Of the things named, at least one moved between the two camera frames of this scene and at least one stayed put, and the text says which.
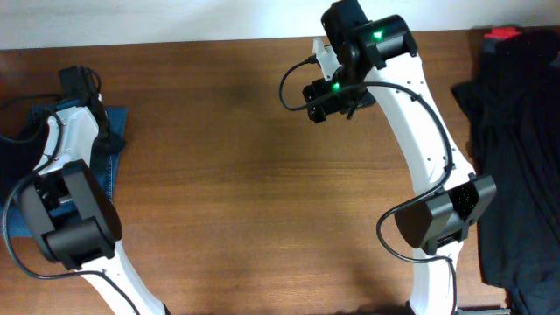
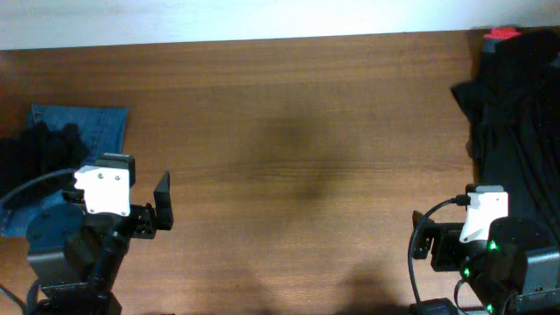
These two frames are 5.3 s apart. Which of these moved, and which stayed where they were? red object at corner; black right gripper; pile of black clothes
Moved: black right gripper
Stayed: red object at corner; pile of black clothes
